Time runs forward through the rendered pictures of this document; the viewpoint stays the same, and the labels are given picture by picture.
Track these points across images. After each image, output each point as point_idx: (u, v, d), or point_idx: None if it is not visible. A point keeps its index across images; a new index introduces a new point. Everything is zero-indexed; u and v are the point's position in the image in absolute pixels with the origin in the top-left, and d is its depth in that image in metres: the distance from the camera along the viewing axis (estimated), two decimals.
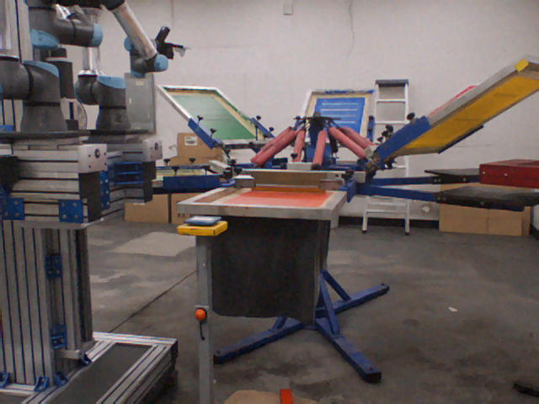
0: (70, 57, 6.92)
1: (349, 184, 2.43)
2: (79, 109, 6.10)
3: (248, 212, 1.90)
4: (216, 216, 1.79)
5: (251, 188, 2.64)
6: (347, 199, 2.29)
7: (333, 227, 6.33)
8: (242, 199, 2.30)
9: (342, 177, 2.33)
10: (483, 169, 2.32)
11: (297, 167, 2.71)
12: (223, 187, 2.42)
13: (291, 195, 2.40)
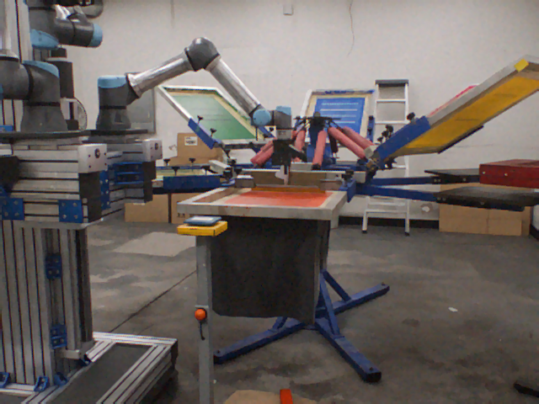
0: (70, 57, 6.92)
1: (349, 184, 2.43)
2: (79, 109, 6.10)
3: (248, 212, 1.90)
4: (216, 216, 1.79)
5: (251, 188, 2.64)
6: (347, 199, 2.29)
7: (333, 227, 6.33)
8: (242, 199, 2.30)
9: (342, 177, 2.33)
10: (483, 169, 2.32)
11: (297, 167, 2.71)
12: (223, 187, 2.42)
13: (291, 195, 2.40)
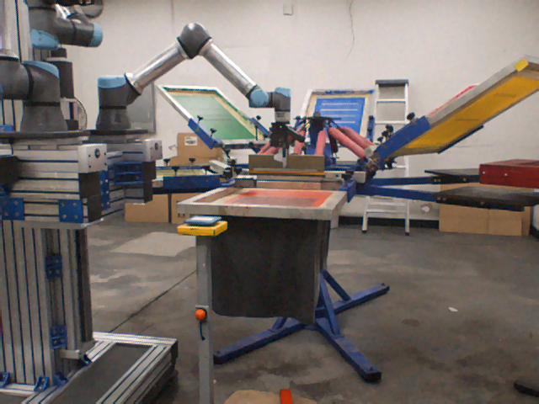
0: (70, 57, 6.92)
1: (349, 184, 2.43)
2: (79, 109, 6.10)
3: (248, 212, 1.90)
4: (216, 216, 1.79)
5: (251, 188, 2.64)
6: (347, 199, 2.29)
7: (333, 227, 6.33)
8: (242, 199, 2.30)
9: (342, 177, 2.33)
10: (483, 169, 2.32)
11: None
12: (223, 187, 2.42)
13: (291, 195, 2.40)
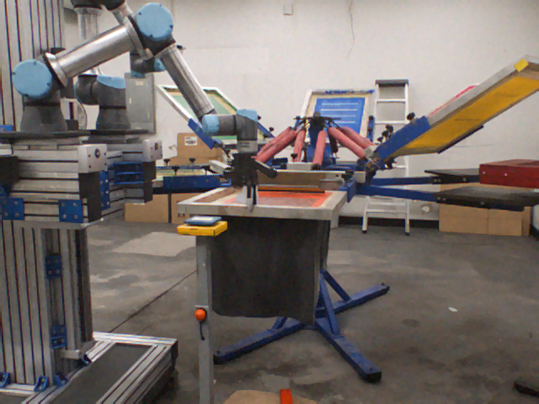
0: None
1: (349, 184, 2.43)
2: (79, 109, 6.10)
3: (248, 212, 1.90)
4: (216, 216, 1.79)
5: None
6: (347, 199, 2.29)
7: (333, 227, 6.33)
8: None
9: (342, 177, 2.33)
10: (483, 169, 2.32)
11: (297, 167, 2.71)
12: (223, 187, 2.42)
13: (291, 195, 2.40)
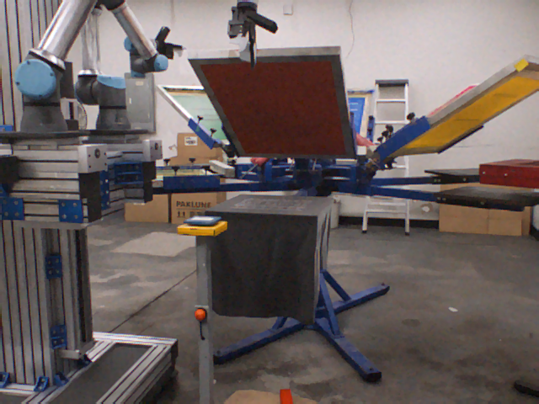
0: (70, 57, 6.92)
1: None
2: (79, 109, 6.10)
3: (257, 53, 1.94)
4: (216, 216, 1.79)
5: None
6: (350, 124, 2.29)
7: (333, 227, 6.33)
8: (247, 114, 2.31)
9: None
10: (483, 169, 2.32)
11: None
12: None
13: (294, 131, 2.40)
